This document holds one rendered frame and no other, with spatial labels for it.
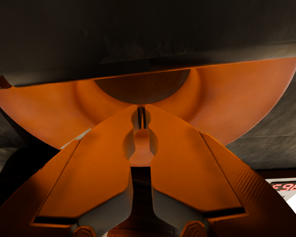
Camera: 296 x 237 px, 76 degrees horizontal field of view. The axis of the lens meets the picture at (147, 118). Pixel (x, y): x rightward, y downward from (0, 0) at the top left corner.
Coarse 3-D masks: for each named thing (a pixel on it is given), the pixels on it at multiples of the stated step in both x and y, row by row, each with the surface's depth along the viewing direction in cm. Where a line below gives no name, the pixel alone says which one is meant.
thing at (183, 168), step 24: (144, 120) 12; (168, 120) 10; (168, 144) 8; (192, 144) 8; (168, 168) 7; (192, 168) 7; (216, 168) 7; (168, 192) 6; (192, 192) 6; (216, 192) 6; (168, 216) 7; (192, 216) 6
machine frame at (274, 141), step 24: (168, 72) 17; (120, 96) 18; (144, 96) 18; (168, 96) 18; (288, 96) 19; (0, 120) 20; (264, 120) 21; (288, 120) 22; (0, 144) 23; (24, 144) 23; (240, 144) 34; (264, 144) 34; (288, 144) 34; (0, 168) 37; (264, 168) 41; (288, 168) 41
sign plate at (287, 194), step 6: (264, 174) 40; (270, 174) 40; (276, 174) 40; (282, 174) 40; (288, 174) 40; (294, 174) 40; (270, 180) 40; (276, 180) 40; (282, 180) 40; (288, 180) 40; (294, 180) 40; (276, 186) 42; (282, 186) 42; (288, 186) 42; (282, 192) 45; (288, 192) 45; (294, 192) 45; (288, 198) 48
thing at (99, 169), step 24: (120, 120) 10; (96, 144) 9; (120, 144) 8; (72, 168) 7; (96, 168) 7; (120, 168) 7; (72, 192) 6; (96, 192) 6; (120, 192) 6; (48, 216) 6; (72, 216) 6; (96, 216) 6; (120, 216) 7
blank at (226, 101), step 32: (256, 64) 9; (288, 64) 9; (0, 96) 10; (32, 96) 10; (64, 96) 10; (96, 96) 12; (192, 96) 11; (224, 96) 10; (256, 96) 10; (32, 128) 12; (64, 128) 12; (224, 128) 12; (128, 160) 15
